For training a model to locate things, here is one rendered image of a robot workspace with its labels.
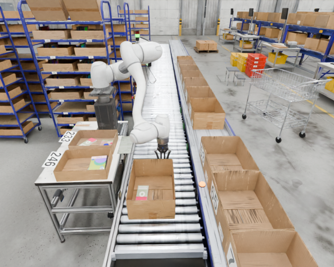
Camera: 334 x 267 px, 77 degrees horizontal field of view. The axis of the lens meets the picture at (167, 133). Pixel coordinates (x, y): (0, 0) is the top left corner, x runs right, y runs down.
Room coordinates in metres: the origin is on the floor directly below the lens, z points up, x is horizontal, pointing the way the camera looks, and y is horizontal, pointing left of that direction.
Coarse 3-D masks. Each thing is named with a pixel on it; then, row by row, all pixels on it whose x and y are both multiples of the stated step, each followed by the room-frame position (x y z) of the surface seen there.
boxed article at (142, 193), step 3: (138, 186) 1.11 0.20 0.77; (141, 186) 1.11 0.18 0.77; (144, 186) 1.11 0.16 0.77; (147, 186) 1.11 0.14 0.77; (138, 189) 1.09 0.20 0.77; (141, 189) 1.09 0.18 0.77; (144, 189) 1.09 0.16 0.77; (147, 189) 1.09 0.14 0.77; (138, 192) 1.06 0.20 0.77; (141, 192) 1.06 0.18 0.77; (144, 192) 1.06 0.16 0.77; (147, 192) 1.06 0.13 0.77; (138, 195) 1.03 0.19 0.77; (141, 195) 1.03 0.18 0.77; (144, 195) 1.03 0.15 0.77; (138, 198) 1.01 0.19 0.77; (141, 198) 1.01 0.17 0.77; (144, 198) 1.01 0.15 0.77
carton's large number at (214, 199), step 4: (212, 180) 0.91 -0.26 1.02; (212, 184) 0.90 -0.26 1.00; (212, 188) 0.89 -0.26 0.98; (212, 192) 0.88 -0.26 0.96; (212, 196) 0.87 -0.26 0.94; (216, 196) 0.80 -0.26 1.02; (212, 200) 0.86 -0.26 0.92; (216, 200) 0.79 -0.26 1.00; (216, 204) 0.78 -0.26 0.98; (216, 208) 0.77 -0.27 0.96; (216, 212) 0.76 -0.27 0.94
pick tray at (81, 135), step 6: (78, 132) 1.78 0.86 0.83; (84, 132) 1.80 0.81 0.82; (90, 132) 1.80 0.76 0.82; (96, 132) 1.80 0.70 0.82; (102, 132) 1.81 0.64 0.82; (108, 132) 1.81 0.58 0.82; (114, 132) 1.81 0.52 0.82; (78, 138) 1.75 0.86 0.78; (84, 138) 1.79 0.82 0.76; (96, 138) 1.79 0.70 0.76; (102, 138) 1.79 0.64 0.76; (108, 138) 1.79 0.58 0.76; (114, 138) 1.64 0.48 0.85; (72, 144) 1.60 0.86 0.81; (78, 144) 1.68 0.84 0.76; (96, 144) 1.68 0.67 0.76; (114, 144) 1.61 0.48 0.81; (114, 150) 1.58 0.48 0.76
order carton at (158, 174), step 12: (132, 168) 1.15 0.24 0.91; (144, 168) 1.24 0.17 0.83; (156, 168) 1.25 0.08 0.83; (168, 168) 1.25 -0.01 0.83; (132, 180) 1.10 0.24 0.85; (144, 180) 1.19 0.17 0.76; (156, 180) 1.19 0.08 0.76; (168, 180) 1.19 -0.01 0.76; (132, 192) 1.05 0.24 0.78; (156, 192) 1.08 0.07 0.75; (168, 192) 1.08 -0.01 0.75; (132, 204) 0.86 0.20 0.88; (144, 204) 0.86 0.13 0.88; (156, 204) 0.86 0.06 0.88; (168, 204) 0.86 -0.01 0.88; (132, 216) 0.86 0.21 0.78; (144, 216) 0.86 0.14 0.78; (156, 216) 0.86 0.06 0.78; (168, 216) 0.86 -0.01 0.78
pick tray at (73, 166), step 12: (72, 156) 1.46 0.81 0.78; (84, 156) 1.47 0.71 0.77; (108, 156) 1.49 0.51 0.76; (60, 168) 1.29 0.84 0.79; (72, 168) 1.32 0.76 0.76; (84, 168) 1.33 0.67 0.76; (108, 168) 1.29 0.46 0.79; (60, 180) 1.19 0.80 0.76; (72, 180) 1.19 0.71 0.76; (84, 180) 1.20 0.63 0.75
